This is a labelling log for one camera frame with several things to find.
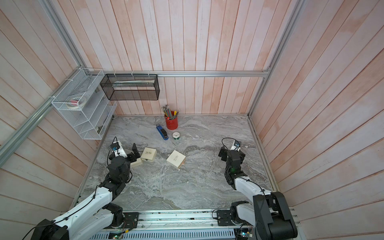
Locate tape roll on shelf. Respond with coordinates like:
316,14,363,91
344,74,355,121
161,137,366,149
65,96,87,110

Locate red pen holder cup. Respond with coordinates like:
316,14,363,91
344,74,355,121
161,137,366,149
164,111,179,130

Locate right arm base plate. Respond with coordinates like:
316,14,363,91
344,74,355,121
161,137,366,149
214,208,240,227

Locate blue stapler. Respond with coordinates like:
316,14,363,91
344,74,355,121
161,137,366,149
156,124,169,140

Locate small cream jewelry box front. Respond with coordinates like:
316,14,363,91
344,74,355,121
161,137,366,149
131,158,143,168

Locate large cream jewelry box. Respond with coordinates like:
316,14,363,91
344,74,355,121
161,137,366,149
167,150,186,169

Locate aluminium front rail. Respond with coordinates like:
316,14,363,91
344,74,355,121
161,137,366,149
119,206,301,233

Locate black mesh wall basket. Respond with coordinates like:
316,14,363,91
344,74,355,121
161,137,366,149
100,74,160,101

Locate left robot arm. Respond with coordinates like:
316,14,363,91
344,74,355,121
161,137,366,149
29,142,141,240

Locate pens in cup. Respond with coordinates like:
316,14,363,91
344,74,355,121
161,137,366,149
162,105,179,120

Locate white wire wall shelf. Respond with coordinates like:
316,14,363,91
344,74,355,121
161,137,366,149
52,68,117,140

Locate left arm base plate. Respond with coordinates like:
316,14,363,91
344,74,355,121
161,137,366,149
111,212,139,230

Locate green sticker roll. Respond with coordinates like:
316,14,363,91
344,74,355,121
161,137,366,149
173,132,181,140

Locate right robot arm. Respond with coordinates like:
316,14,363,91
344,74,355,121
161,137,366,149
218,146,298,240

